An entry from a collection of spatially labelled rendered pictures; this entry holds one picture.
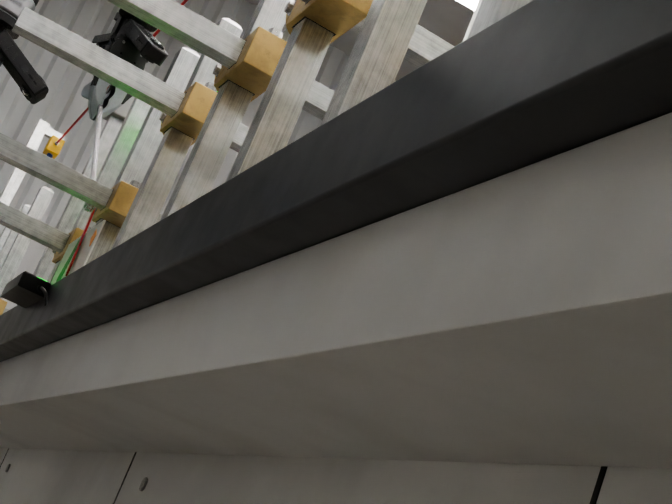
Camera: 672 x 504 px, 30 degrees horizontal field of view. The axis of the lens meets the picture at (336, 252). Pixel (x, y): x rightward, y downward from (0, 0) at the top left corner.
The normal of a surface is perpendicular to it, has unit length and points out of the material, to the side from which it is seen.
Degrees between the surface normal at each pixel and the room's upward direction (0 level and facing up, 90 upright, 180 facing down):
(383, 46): 90
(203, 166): 90
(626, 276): 90
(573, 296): 90
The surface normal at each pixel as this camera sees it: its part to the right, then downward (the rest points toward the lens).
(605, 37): -0.84, -0.44
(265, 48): 0.40, -0.14
